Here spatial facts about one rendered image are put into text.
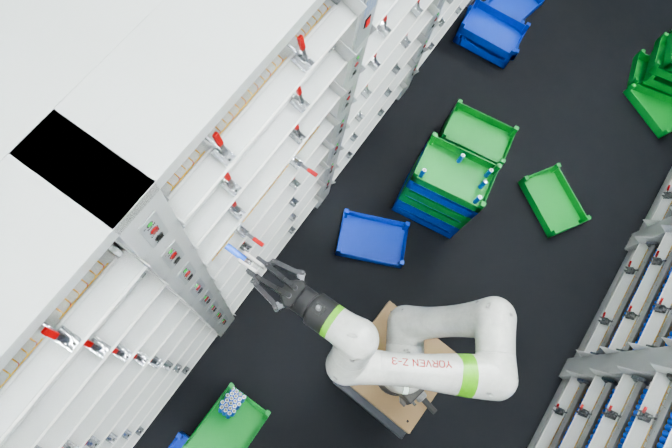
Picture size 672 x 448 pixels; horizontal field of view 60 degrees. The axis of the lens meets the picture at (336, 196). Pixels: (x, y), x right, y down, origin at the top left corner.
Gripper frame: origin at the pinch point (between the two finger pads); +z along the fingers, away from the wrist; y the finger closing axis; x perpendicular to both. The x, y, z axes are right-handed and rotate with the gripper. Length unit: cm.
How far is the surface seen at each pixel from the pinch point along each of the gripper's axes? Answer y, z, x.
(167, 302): 21.1, 7.1, -10.1
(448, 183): -81, -22, 62
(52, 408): 50, 3, -29
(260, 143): -19.6, 6.5, -30.0
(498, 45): -176, 1, 90
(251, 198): -12.3, 7.7, -10.3
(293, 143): -31.6, 8.6, -10.7
